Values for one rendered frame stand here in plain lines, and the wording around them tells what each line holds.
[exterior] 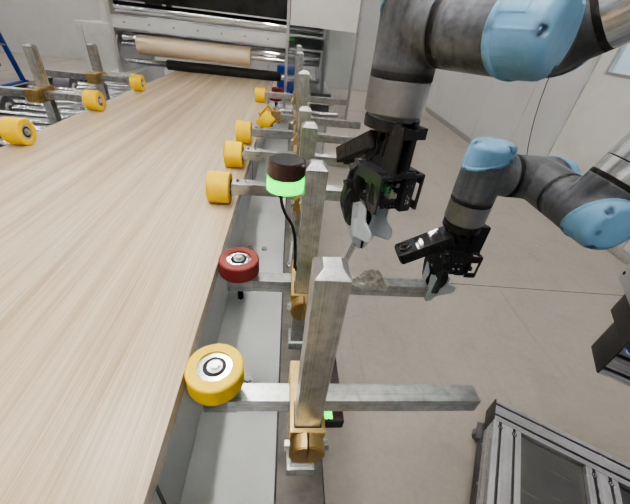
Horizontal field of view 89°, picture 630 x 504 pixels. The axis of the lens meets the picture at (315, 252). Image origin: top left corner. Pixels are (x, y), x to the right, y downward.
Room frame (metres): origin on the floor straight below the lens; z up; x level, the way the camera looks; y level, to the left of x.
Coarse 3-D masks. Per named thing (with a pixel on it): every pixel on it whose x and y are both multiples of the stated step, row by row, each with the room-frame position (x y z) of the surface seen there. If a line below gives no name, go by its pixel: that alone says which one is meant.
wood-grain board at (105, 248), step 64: (64, 128) 1.15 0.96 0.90; (128, 128) 1.24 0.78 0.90; (192, 128) 1.34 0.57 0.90; (0, 192) 0.66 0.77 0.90; (64, 192) 0.69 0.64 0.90; (128, 192) 0.74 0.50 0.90; (192, 192) 0.78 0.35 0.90; (0, 256) 0.44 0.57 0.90; (64, 256) 0.46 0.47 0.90; (128, 256) 0.48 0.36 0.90; (192, 256) 0.51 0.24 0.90; (0, 320) 0.30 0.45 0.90; (64, 320) 0.31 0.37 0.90; (128, 320) 0.33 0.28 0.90; (192, 320) 0.34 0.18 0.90; (0, 384) 0.20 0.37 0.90; (64, 384) 0.22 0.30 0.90; (128, 384) 0.23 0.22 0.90; (0, 448) 0.14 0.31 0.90; (64, 448) 0.14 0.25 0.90; (128, 448) 0.15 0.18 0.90
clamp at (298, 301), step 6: (294, 270) 0.54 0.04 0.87; (294, 276) 0.52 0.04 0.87; (294, 282) 0.50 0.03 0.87; (294, 288) 0.48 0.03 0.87; (294, 294) 0.46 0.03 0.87; (300, 294) 0.47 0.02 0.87; (306, 294) 0.47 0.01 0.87; (294, 300) 0.46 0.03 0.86; (300, 300) 0.45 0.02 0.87; (306, 300) 0.45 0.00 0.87; (288, 306) 0.45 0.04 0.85; (294, 306) 0.44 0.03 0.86; (300, 306) 0.44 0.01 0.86; (306, 306) 0.45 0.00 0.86; (294, 312) 0.44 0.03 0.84; (300, 312) 0.44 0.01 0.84; (300, 318) 0.44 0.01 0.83
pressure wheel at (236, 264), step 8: (232, 248) 0.54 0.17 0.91; (240, 248) 0.54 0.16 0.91; (248, 248) 0.55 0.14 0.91; (224, 256) 0.51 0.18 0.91; (232, 256) 0.52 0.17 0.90; (240, 256) 0.51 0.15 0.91; (248, 256) 0.52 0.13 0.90; (256, 256) 0.52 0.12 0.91; (224, 264) 0.49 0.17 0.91; (232, 264) 0.49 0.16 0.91; (240, 264) 0.49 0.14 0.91; (248, 264) 0.49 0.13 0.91; (256, 264) 0.50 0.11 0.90; (224, 272) 0.48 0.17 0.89; (232, 272) 0.47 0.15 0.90; (240, 272) 0.47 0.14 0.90; (248, 272) 0.48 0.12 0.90; (256, 272) 0.50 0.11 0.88; (232, 280) 0.47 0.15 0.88; (240, 280) 0.47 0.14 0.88; (248, 280) 0.48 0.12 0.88; (240, 296) 0.51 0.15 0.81
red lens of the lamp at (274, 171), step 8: (304, 160) 0.49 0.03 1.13; (272, 168) 0.46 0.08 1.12; (280, 168) 0.45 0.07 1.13; (288, 168) 0.45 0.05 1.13; (296, 168) 0.46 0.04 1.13; (304, 168) 0.48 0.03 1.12; (272, 176) 0.46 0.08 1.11; (280, 176) 0.45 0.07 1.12; (288, 176) 0.45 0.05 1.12; (296, 176) 0.46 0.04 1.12
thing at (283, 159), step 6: (270, 156) 0.49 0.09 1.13; (276, 156) 0.49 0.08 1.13; (282, 156) 0.49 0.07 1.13; (288, 156) 0.50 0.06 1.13; (294, 156) 0.50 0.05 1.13; (276, 162) 0.46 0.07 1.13; (282, 162) 0.47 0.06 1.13; (288, 162) 0.47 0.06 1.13; (294, 162) 0.47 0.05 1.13; (300, 162) 0.48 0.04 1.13; (276, 180) 0.46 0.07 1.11; (282, 198) 0.48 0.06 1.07; (300, 198) 0.49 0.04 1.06; (282, 204) 0.48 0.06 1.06; (300, 204) 0.47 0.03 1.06; (282, 210) 0.48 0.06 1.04; (300, 210) 0.47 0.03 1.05; (288, 216) 0.48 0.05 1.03; (294, 228) 0.48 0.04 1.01; (294, 234) 0.48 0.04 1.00; (294, 240) 0.48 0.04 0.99; (294, 246) 0.48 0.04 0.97; (294, 252) 0.48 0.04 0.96; (294, 258) 0.48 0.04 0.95; (294, 264) 0.48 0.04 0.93
